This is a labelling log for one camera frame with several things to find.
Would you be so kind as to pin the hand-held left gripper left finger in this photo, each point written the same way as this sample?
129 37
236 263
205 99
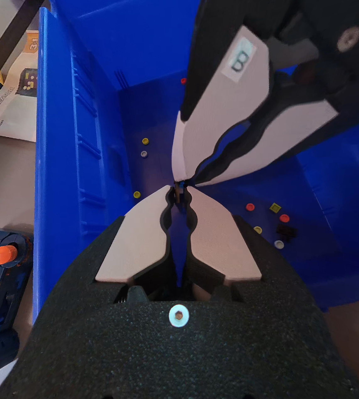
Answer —
135 240

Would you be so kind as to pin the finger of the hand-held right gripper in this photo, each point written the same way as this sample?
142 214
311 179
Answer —
229 103
285 137

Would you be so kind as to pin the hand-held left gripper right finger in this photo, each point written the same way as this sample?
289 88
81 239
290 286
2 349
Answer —
220 246

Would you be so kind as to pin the small toy brick piece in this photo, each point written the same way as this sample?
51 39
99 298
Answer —
179 193

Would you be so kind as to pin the blue plastic bin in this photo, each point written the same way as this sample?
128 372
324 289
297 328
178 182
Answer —
89 93

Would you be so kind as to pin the yellow square toy tile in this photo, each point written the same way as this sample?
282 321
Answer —
275 207

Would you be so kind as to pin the black toy brick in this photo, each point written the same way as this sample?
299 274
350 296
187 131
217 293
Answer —
287 232

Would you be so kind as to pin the dark blue toy console model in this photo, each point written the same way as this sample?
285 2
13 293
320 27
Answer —
1 280

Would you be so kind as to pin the white instruction booklet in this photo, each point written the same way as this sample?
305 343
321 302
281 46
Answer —
11 106

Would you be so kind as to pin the black bar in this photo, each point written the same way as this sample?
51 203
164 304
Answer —
14 31

